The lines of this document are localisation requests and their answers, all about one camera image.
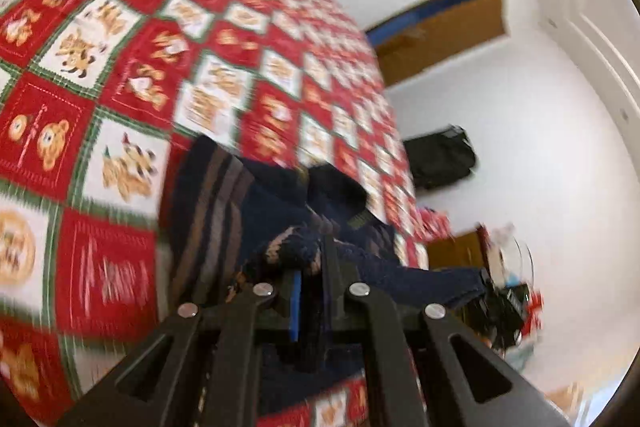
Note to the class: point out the red plaid cloth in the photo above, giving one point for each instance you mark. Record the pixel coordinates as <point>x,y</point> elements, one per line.
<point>435,222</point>

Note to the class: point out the red checkered bear bedspread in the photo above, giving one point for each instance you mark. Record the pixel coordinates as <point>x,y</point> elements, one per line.
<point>125,72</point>

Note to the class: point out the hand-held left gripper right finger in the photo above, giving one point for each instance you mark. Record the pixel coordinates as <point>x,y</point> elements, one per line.
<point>327,307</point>

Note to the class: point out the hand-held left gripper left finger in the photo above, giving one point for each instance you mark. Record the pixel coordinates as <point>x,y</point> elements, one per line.
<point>296,307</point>

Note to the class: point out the navy patterned knit sweater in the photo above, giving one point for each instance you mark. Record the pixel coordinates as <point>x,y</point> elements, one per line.
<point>280,207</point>

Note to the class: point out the black bag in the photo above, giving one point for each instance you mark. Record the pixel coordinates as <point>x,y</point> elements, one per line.
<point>440,157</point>

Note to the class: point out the brown wooden door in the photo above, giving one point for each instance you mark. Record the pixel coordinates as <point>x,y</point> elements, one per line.
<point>440,42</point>

